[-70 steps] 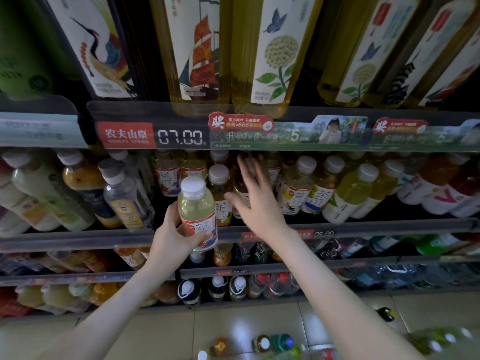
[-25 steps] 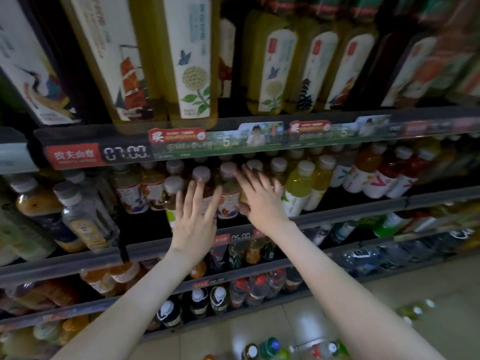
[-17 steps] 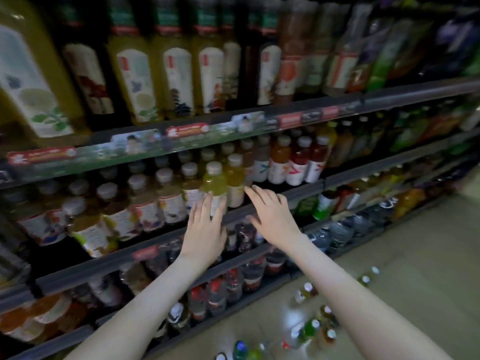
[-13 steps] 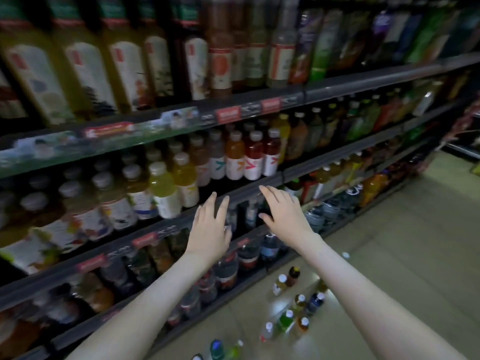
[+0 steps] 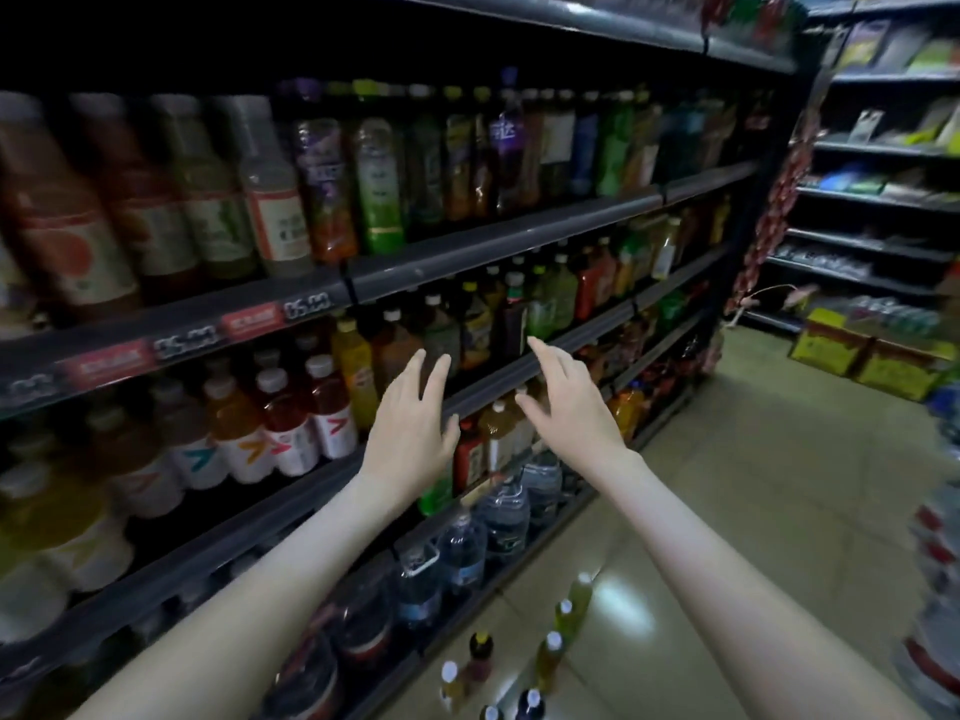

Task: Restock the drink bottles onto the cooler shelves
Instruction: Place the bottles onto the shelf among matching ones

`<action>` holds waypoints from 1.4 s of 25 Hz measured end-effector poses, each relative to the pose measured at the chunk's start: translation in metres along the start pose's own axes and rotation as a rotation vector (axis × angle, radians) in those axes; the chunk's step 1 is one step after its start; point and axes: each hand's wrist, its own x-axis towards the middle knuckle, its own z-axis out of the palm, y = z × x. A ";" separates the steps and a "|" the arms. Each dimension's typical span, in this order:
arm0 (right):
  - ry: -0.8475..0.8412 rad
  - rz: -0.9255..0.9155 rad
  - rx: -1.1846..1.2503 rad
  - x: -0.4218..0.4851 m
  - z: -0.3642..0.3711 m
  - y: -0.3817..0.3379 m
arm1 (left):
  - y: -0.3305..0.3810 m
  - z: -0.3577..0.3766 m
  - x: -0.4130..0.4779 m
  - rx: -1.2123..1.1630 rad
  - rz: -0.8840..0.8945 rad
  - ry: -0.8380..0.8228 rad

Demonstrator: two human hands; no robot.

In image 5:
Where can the person's left hand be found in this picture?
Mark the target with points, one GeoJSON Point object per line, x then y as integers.
{"type": "Point", "coordinates": [405, 442]}

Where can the person's right hand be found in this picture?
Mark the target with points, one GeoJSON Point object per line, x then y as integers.
{"type": "Point", "coordinates": [578, 420]}

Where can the row of large water jugs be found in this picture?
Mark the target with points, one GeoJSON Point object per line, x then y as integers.
{"type": "Point", "coordinates": [503, 517]}

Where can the butterfly label tea bottle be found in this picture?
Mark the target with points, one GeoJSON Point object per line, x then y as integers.
{"type": "Point", "coordinates": [567, 615]}

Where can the dark grey store shelving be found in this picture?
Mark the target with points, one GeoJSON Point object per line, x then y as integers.
{"type": "Point", "coordinates": [495, 240]}

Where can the green tea bottle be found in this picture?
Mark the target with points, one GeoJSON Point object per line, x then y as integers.
{"type": "Point", "coordinates": [549, 660]}

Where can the orange juice bottle white cap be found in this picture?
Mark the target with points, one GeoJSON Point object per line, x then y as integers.
{"type": "Point", "coordinates": [450, 685]}

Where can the amber bottle white cap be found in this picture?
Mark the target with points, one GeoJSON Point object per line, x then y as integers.
{"type": "Point", "coordinates": [491, 712]}

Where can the dark blue bottle white cap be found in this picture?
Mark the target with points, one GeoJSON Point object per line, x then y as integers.
{"type": "Point", "coordinates": [528, 705]}

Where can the person's left forearm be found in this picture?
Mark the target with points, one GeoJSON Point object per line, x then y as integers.
{"type": "Point", "coordinates": [240, 637]}

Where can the dark price tag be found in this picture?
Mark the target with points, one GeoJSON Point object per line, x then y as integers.
{"type": "Point", "coordinates": [308, 306]}
{"type": "Point", "coordinates": [186, 345]}

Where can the red price tag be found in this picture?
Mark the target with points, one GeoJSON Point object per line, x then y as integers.
{"type": "Point", "coordinates": [252, 321]}
{"type": "Point", "coordinates": [105, 364]}

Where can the hanging strip of red packets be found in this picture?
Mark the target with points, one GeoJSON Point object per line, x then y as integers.
{"type": "Point", "coordinates": [773, 217]}

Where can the pack of drink cans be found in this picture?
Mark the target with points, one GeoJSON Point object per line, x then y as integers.
{"type": "Point", "coordinates": [885, 315]}

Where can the pile of wrapped goods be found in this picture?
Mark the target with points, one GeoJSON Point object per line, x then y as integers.
{"type": "Point", "coordinates": [938, 652]}

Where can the row of assorted household goods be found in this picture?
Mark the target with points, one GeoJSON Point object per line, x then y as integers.
{"type": "Point", "coordinates": [900, 120]}

